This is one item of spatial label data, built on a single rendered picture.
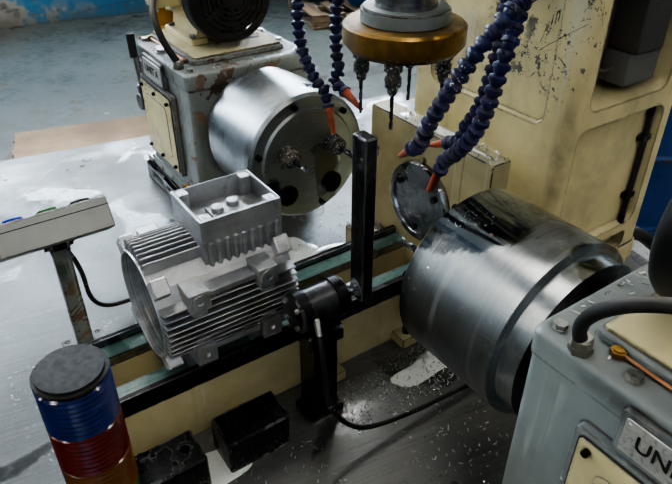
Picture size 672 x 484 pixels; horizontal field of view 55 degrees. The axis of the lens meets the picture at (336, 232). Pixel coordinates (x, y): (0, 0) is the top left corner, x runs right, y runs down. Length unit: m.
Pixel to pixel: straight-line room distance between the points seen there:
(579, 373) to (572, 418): 0.06
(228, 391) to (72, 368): 0.48
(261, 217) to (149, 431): 0.34
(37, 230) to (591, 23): 0.85
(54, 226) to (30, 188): 0.73
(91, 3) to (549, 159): 5.77
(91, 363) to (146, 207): 1.06
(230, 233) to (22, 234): 0.33
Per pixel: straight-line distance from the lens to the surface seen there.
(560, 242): 0.80
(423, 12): 0.94
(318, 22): 5.81
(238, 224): 0.87
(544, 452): 0.77
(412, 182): 1.13
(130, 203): 1.62
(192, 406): 1.00
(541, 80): 1.07
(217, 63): 1.37
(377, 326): 1.12
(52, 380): 0.56
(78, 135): 3.70
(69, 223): 1.06
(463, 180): 1.04
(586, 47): 1.01
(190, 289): 0.85
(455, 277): 0.80
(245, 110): 1.21
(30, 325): 1.31
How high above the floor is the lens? 1.59
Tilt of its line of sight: 33 degrees down
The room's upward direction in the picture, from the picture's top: straight up
